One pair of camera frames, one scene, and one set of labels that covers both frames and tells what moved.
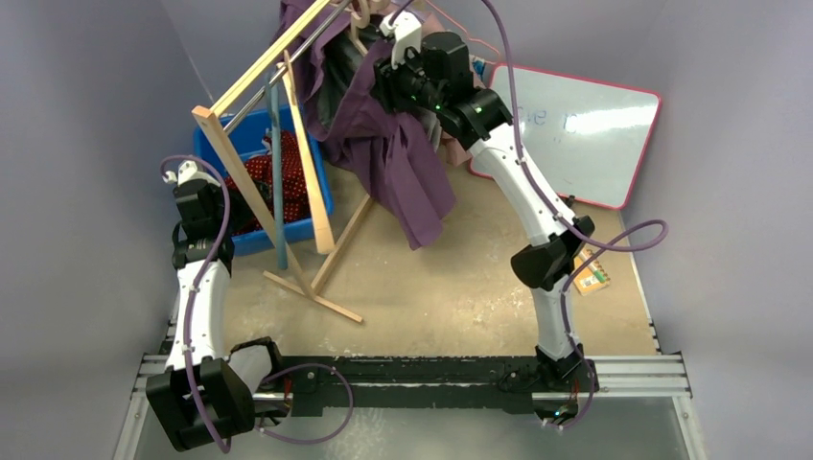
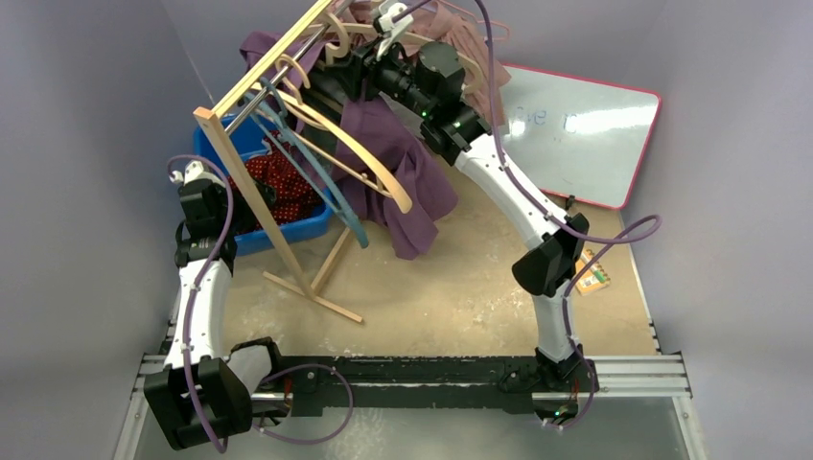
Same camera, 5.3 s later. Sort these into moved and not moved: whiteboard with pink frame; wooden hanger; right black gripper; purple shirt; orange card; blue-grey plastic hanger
Moved: wooden hanger; right black gripper; blue-grey plastic hanger; purple shirt
Not moved: whiteboard with pink frame; orange card
